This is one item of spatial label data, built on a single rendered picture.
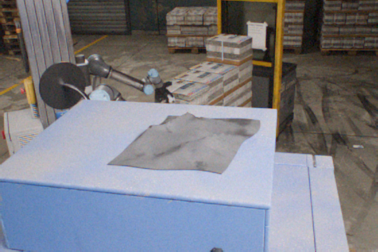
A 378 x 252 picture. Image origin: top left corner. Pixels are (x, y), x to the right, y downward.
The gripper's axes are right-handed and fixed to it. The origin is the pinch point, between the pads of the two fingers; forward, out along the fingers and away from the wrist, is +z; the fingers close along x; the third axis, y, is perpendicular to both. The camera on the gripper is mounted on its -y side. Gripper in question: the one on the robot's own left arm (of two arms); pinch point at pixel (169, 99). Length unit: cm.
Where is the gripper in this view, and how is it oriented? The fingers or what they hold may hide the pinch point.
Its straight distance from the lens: 329.2
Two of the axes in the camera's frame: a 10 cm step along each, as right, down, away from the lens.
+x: 8.2, 1.9, -5.4
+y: -4.8, 7.5, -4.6
